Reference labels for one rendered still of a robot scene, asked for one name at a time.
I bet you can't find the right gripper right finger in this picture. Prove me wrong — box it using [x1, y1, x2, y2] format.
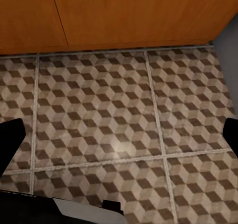
[223, 118, 238, 157]

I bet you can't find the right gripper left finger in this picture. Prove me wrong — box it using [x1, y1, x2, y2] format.
[0, 118, 26, 177]

